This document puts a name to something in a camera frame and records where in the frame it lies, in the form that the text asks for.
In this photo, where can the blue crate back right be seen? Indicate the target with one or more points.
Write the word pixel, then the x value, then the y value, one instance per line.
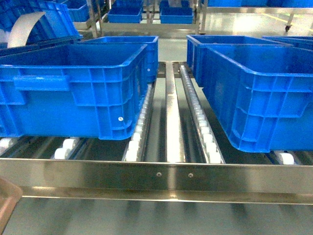
pixel 197 45

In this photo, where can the blue crate front right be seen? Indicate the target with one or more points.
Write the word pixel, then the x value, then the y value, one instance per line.
pixel 262 96

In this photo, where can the white curved strip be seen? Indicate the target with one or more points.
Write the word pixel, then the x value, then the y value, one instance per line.
pixel 22 28

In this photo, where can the blue crate front left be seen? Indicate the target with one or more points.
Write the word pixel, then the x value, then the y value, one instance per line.
pixel 79 90

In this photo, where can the beige plastic dustpan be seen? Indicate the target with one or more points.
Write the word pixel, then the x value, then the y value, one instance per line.
pixel 10 194

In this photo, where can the stainless steel shelf rack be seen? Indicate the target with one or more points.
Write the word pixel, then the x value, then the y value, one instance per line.
pixel 180 161

